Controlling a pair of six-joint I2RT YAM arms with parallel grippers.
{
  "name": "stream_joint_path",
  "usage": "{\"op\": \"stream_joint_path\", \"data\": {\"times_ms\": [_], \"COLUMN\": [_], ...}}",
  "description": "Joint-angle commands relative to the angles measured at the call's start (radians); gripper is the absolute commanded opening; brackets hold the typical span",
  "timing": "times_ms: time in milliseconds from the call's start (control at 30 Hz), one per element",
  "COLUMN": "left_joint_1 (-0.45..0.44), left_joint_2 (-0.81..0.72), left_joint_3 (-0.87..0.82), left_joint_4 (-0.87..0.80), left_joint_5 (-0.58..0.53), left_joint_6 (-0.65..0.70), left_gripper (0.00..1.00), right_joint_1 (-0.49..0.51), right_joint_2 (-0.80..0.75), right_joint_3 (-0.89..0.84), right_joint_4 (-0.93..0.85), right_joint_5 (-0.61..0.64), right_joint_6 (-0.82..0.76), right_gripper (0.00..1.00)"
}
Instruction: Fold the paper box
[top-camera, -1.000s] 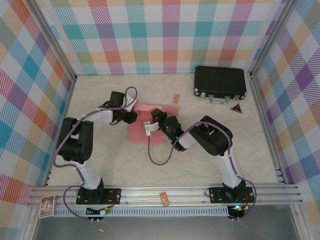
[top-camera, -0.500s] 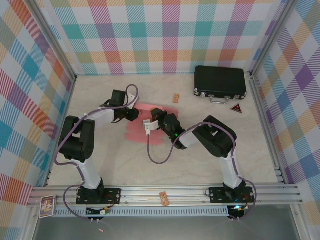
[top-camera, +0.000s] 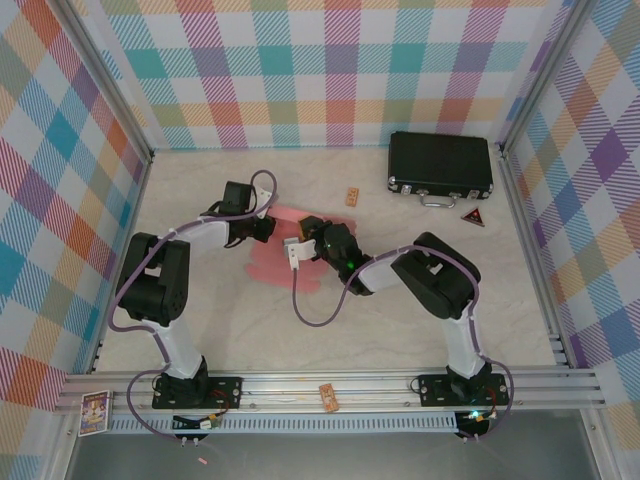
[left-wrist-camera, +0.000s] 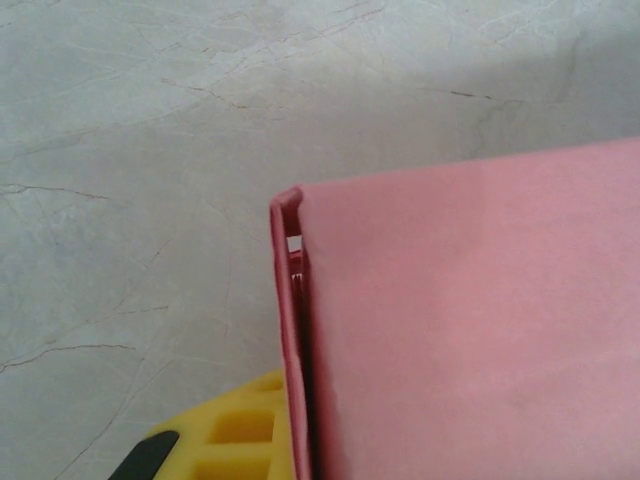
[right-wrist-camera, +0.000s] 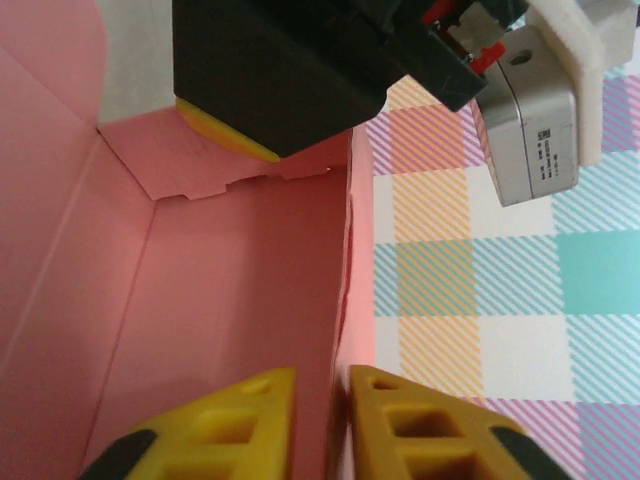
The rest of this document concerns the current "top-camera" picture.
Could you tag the aluminium corner post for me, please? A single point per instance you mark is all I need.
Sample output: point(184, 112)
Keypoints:
point(545, 75)

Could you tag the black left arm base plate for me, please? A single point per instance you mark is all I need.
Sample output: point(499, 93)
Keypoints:
point(227, 391)

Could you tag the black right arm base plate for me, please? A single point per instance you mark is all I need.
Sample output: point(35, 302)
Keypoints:
point(430, 390)

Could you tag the orange tiger print wooden block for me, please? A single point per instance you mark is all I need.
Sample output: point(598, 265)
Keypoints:
point(328, 398)
point(352, 197)

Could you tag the pink paper box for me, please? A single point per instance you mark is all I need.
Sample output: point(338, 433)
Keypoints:
point(270, 265)

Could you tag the small card on rail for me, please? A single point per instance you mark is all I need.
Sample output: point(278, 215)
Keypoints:
point(95, 414)

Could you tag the aluminium side rail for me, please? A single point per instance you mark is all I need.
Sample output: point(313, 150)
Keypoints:
point(537, 260)

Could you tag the black hard case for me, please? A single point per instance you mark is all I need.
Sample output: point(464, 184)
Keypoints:
point(440, 160)

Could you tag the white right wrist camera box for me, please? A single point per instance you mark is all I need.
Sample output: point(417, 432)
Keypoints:
point(300, 250)

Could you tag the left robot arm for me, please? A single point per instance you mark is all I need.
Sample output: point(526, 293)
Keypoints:
point(150, 280)

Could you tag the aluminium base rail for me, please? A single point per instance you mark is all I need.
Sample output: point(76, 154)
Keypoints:
point(300, 380)

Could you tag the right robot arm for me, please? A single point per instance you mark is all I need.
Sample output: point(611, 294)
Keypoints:
point(435, 280)

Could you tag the red black triangle sign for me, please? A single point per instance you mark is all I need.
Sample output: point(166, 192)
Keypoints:
point(474, 218)

